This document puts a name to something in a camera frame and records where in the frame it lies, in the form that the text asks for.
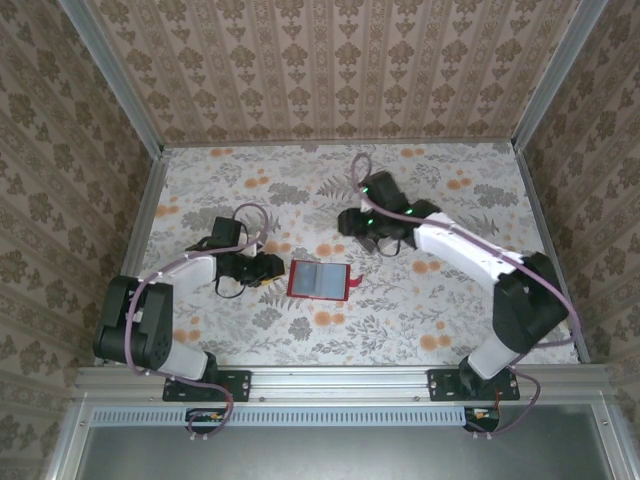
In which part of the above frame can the red card holder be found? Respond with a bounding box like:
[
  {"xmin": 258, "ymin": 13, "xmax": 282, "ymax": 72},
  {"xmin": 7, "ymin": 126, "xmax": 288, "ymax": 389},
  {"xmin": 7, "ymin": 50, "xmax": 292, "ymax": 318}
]
[{"xmin": 286, "ymin": 259, "xmax": 363, "ymax": 303}]

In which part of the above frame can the floral table cover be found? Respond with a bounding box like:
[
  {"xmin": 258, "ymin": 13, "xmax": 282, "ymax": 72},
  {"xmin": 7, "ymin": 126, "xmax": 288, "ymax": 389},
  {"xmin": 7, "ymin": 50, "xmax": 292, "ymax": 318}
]
[{"xmin": 114, "ymin": 142, "xmax": 581, "ymax": 367}]

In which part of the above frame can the grey metal sheet panel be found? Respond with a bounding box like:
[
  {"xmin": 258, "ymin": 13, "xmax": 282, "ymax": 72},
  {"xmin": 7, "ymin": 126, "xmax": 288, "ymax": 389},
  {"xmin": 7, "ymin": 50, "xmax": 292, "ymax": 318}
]
[{"xmin": 43, "ymin": 399, "xmax": 640, "ymax": 480}]

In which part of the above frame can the thin black right gripper cable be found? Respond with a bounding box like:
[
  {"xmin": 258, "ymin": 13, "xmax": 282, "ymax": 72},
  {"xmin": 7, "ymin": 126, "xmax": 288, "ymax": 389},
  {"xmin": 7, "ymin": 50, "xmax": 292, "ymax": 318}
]
[{"xmin": 375, "ymin": 233, "xmax": 407, "ymax": 257}]

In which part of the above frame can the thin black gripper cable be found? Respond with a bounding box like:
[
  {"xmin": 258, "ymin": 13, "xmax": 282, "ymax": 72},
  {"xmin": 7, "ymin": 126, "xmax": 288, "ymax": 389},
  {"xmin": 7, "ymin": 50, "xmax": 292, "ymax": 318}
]
[
  {"xmin": 214, "ymin": 275, "xmax": 252, "ymax": 300},
  {"xmin": 375, "ymin": 233, "xmax": 407, "ymax": 257}
]

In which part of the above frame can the thin black left gripper cable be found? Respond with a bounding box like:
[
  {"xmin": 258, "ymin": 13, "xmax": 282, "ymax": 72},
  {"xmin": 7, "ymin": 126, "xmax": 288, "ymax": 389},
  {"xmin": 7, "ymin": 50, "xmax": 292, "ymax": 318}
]
[{"xmin": 214, "ymin": 275, "xmax": 252, "ymax": 300}]

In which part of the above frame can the aluminium back frame rail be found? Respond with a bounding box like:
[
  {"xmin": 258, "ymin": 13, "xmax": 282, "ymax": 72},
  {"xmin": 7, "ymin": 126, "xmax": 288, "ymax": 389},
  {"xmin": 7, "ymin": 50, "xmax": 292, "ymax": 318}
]
[{"xmin": 162, "ymin": 139, "xmax": 517, "ymax": 150}]

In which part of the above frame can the aluminium frame side rail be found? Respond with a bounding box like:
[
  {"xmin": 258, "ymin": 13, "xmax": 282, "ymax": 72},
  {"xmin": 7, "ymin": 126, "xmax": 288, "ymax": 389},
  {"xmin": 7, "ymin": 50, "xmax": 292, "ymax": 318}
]
[
  {"xmin": 512, "ymin": 144, "xmax": 592, "ymax": 365},
  {"xmin": 93, "ymin": 147, "xmax": 172, "ymax": 367}
]

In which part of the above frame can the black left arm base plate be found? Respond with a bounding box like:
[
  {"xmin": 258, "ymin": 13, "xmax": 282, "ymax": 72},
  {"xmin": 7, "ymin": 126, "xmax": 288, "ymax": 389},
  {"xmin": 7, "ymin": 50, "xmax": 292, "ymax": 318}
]
[{"xmin": 162, "ymin": 368, "xmax": 252, "ymax": 403}]

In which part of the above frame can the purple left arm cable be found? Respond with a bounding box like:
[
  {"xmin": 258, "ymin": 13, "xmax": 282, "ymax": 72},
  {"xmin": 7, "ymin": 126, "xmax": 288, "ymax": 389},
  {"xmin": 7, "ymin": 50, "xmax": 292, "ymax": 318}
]
[{"xmin": 125, "ymin": 202, "xmax": 274, "ymax": 442}]

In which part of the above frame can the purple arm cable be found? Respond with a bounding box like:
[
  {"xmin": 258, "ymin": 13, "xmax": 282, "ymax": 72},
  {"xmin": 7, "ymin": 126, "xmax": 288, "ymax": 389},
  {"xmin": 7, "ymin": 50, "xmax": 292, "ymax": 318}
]
[
  {"xmin": 125, "ymin": 202, "xmax": 274, "ymax": 442},
  {"xmin": 349, "ymin": 153, "xmax": 585, "ymax": 442}
]

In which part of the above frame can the aluminium front frame rail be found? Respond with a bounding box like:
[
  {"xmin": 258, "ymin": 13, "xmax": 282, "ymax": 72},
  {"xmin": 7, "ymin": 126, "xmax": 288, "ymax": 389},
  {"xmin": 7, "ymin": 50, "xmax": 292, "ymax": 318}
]
[{"xmin": 73, "ymin": 363, "xmax": 622, "ymax": 404}]

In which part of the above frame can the grey slotted cable duct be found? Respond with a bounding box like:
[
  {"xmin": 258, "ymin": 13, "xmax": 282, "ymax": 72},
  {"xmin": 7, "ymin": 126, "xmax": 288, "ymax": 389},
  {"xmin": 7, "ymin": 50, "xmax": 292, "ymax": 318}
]
[{"xmin": 91, "ymin": 405, "xmax": 502, "ymax": 427}]

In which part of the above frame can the black cable connector box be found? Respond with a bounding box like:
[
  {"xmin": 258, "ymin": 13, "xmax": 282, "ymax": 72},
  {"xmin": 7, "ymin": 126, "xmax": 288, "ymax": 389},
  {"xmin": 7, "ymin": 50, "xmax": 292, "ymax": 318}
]
[
  {"xmin": 185, "ymin": 406, "xmax": 230, "ymax": 434},
  {"xmin": 463, "ymin": 406, "xmax": 502, "ymax": 433}
]

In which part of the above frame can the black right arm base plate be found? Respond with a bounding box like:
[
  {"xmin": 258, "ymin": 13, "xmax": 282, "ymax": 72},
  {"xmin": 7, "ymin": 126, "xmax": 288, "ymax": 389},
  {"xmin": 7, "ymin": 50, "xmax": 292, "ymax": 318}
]
[{"xmin": 427, "ymin": 368, "xmax": 522, "ymax": 403}]

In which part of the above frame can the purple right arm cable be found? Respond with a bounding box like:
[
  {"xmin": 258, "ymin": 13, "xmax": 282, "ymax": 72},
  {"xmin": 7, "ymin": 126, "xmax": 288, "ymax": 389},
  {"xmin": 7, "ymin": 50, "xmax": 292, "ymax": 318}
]
[{"xmin": 349, "ymin": 153, "xmax": 585, "ymax": 442}]

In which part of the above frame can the aluminium frame corner post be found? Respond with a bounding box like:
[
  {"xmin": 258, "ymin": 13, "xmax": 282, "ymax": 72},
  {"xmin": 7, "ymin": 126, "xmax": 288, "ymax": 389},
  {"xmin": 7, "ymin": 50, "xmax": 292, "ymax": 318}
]
[
  {"xmin": 511, "ymin": 0, "xmax": 612, "ymax": 151},
  {"xmin": 56, "ymin": 0, "xmax": 166, "ymax": 154}
]

